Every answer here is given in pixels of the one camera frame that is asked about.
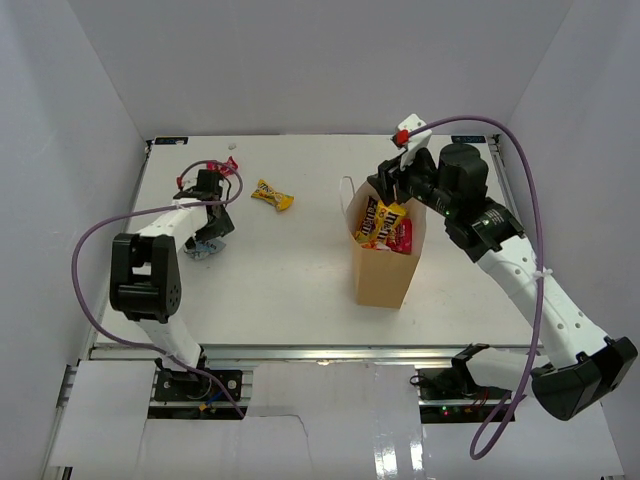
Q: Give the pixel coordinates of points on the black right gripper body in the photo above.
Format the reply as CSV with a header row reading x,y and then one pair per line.
x,y
417,179

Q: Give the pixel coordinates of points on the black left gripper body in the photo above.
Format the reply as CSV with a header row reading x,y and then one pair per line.
x,y
216,228

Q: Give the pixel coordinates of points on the yellow M&M's packet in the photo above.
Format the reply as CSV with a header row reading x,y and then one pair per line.
x,y
386,219
265,192

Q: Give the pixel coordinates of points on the grey Himalaya candy packet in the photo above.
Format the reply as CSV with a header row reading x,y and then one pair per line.
x,y
199,250

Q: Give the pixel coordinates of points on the purple M&M's packet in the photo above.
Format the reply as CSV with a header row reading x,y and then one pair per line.
x,y
368,226

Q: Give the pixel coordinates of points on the red Himalaya candy packet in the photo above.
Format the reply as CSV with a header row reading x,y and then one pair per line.
x,y
400,240

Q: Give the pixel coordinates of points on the orange Skittles snack bag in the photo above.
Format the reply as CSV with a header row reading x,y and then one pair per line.
x,y
378,246

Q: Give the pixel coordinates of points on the brown paper bag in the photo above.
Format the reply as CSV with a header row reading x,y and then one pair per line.
x,y
381,277

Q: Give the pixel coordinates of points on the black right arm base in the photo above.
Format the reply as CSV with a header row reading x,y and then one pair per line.
x,y
445,384

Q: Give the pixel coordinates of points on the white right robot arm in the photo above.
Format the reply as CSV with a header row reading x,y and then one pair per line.
x,y
580,363

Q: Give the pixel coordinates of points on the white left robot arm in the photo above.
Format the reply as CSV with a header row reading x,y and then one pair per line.
x,y
145,282

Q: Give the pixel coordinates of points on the crumpled red candy packet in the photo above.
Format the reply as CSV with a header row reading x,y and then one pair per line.
x,y
226,168

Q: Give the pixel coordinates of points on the dark label right table corner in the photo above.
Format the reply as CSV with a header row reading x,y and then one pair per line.
x,y
468,139

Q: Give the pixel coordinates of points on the dark label table corner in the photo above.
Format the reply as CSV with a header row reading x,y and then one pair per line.
x,y
172,140
468,139

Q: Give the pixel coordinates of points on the dark label left table corner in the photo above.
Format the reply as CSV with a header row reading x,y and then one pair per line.
x,y
172,140

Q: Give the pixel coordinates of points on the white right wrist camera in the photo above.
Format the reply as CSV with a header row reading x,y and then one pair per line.
x,y
411,134

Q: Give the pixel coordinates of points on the aluminium front rail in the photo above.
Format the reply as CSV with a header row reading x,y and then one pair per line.
x,y
267,353

